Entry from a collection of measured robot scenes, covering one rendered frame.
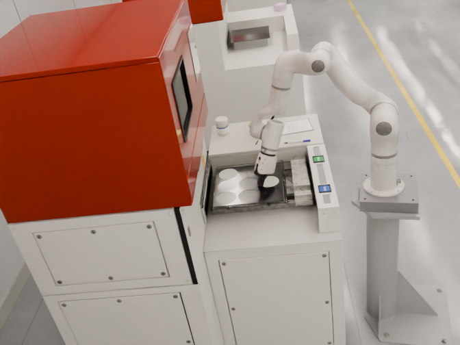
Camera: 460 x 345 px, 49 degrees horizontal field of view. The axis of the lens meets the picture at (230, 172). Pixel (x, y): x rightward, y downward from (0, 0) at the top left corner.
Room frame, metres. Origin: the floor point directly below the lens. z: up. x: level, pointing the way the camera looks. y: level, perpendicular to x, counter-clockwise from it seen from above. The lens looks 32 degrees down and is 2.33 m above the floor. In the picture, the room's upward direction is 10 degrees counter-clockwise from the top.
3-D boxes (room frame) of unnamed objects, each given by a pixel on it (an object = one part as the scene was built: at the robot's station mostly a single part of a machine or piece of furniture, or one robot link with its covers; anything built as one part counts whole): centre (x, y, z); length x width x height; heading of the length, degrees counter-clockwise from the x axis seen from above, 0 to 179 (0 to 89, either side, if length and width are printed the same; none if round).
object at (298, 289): (2.20, -0.20, 0.41); 0.97 x 0.64 x 0.82; 173
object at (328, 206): (2.02, -0.43, 0.89); 0.55 x 0.09 x 0.14; 173
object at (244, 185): (2.14, -0.08, 0.90); 0.34 x 0.34 x 0.01; 83
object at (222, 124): (2.59, 0.00, 1.01); 0.07 x 0.07 x 0.10
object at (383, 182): (1.96, -0.71, 0.96); 0.19 x 0.19 x 0.18
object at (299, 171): (2.12, -0.35, 0.87); 0.36 x 0.08 x 0.03; 173
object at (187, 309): (2.02, 0.50, 0.41); 0.82 x 0.71 x 0.82; 173
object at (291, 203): (2.01, -0.13, 0.84); 0.50 x 0.02 x 0.03; 83
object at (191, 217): (1.98, 0.17, 1.02); 0.82 x 0.03 x 0.40; 173
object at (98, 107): (2.02, 0.47, 1.52); 0.81 x 0.75 x 0.59; 173
